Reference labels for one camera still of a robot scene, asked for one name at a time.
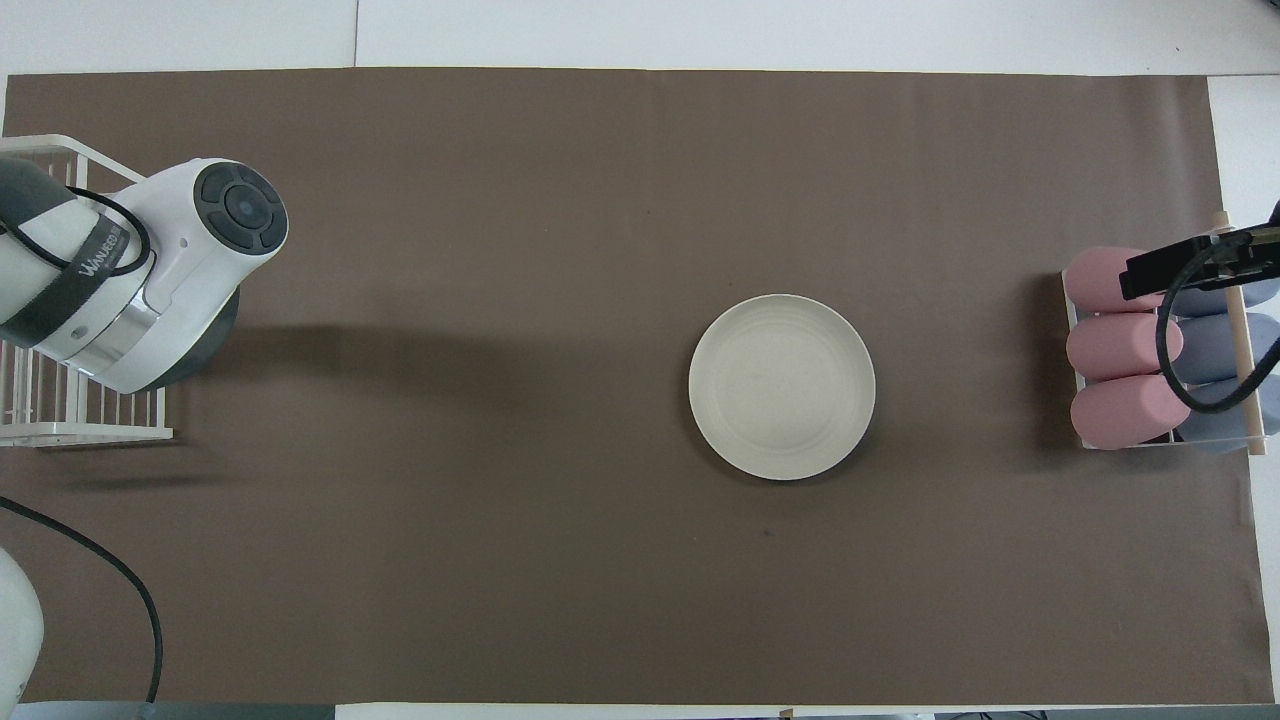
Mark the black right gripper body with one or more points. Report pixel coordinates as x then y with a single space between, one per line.
1160 270

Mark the cream round plate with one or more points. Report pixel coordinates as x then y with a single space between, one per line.
780 388

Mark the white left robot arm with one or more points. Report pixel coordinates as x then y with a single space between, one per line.
190 270

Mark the blue plastic cup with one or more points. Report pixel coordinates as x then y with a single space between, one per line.
1215 430
1205 303
1210 348

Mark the pink plastic cup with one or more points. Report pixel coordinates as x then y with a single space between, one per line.
1115 347
1095 280
1125 412

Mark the cup holder with wooden rod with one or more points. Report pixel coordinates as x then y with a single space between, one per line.
1243 340

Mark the brown table mat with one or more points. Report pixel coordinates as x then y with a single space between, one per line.
500 400

